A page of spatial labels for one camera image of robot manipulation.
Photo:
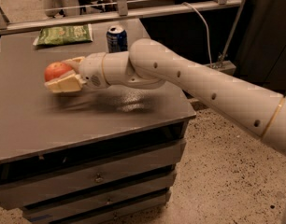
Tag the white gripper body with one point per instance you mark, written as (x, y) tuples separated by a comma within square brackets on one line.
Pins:
[(91, 69)]

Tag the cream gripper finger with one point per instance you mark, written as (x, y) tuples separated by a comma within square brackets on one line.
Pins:
[(68, 82), (74, 63)]

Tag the red orange apple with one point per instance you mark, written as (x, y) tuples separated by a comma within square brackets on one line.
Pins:
[(55, 70)]

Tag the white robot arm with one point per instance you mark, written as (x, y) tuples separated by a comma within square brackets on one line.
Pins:
[(149, 64)]

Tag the green chip bag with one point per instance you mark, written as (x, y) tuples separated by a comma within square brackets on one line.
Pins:
[(64, 35)]

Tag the blue soda can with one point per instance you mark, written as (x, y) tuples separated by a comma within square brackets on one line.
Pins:
[(116, 39)]

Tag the grey drawer cabinet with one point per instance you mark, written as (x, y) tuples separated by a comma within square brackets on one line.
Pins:
[(84, 157)]

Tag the thin diagonal metal rod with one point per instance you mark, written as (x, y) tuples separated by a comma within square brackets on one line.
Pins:
[(231, 27)]

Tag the grey metal frame rail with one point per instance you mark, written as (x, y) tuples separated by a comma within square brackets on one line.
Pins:
[(7, 28)]

